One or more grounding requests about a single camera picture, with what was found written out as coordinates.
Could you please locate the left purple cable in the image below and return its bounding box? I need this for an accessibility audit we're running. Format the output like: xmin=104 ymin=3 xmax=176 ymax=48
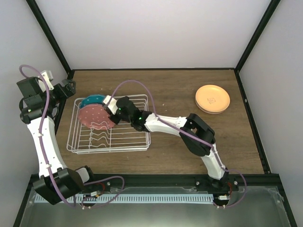
xmin=18 ymin=65 xmax=125 ymax=210

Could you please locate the orange plate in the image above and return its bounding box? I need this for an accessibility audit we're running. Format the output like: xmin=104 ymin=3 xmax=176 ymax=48
xmin=195 ymin=85 xmax=231 ymax=109

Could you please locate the mint green flower plate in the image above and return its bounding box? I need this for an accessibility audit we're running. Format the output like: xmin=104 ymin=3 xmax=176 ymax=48
xmin=197 ymin=104 xmax=229 ymax=114

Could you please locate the pink polka dot plate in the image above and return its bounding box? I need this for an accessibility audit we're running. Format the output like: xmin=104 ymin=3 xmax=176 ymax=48
xmin=78 ymin=104 xmax=115 ymax=130

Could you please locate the black aluminium frame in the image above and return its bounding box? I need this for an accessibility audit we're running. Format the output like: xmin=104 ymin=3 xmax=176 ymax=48
xmin=18 ymin=0 xmax=296 ymax=227

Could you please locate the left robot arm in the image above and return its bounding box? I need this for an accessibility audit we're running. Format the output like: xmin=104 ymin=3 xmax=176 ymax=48
xmin=17 ymin=77 xmax=97 ymax=205

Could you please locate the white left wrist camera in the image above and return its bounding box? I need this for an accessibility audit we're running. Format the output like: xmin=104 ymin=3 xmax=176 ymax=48
xmin=39 ymin=70 xmax=54 ymax=92

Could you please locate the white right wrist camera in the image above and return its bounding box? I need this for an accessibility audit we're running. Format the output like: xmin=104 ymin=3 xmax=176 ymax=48
xmin=102 ymin=96 xmax=118 ymax=114

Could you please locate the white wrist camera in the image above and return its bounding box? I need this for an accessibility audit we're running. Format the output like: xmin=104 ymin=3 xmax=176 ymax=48
xmin=102 ymin=96 xmax=118 ymax=114
xmin=39 ymin=70 xmax=54 ymax=92

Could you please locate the white wire dish rack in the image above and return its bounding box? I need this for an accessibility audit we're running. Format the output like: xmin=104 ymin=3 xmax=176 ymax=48
xmin=66 ymin=98 xmax=151 ymax=154

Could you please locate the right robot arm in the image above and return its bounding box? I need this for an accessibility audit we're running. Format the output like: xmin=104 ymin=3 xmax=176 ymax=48
xmin=102 ymin=96 xmax=229 ymax=191

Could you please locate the white slotted cable duct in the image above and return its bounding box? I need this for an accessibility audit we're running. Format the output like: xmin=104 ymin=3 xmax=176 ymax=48
xmin=77 ymin=194 xmax=214 ymax=205

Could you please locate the teal polka dot plate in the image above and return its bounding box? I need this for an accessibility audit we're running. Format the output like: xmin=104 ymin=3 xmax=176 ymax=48
xmin=80 ymin=95 xmax=105 ymax=108

